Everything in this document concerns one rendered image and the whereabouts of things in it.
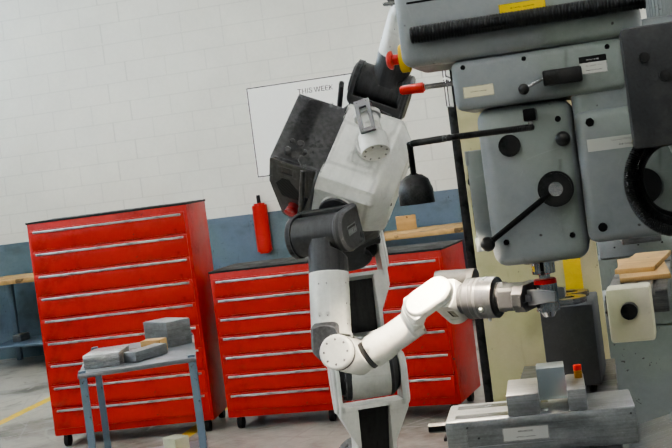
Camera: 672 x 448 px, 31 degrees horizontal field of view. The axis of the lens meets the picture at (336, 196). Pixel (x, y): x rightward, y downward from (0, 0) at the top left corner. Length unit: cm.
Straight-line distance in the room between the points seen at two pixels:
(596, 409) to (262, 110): 985
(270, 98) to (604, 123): 967
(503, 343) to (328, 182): 168
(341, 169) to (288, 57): 915
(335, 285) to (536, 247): 49
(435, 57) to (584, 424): 76
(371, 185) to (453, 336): 442
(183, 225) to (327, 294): 492
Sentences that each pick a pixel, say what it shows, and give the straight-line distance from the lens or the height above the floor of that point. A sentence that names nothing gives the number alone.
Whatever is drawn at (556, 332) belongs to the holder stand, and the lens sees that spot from 282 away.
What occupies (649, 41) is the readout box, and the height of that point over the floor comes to 170.
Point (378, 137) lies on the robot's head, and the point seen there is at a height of 161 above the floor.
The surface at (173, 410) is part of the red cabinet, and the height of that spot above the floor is 17.
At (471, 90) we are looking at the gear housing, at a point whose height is 167.
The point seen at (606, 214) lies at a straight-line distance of 238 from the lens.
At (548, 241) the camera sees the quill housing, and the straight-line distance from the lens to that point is 241.
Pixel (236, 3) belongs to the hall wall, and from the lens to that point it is 1209.
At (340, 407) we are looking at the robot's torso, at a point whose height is 94.
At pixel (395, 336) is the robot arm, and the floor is 117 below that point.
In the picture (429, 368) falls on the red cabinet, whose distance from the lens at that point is 716.
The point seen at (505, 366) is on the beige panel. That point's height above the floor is 78.
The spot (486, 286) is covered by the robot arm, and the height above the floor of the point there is 126.
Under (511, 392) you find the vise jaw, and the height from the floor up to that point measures 109.
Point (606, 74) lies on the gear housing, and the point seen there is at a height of 166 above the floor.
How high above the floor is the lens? 155
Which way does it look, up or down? 1 degrees down
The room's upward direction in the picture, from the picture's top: 7 degrees counter-clockwise
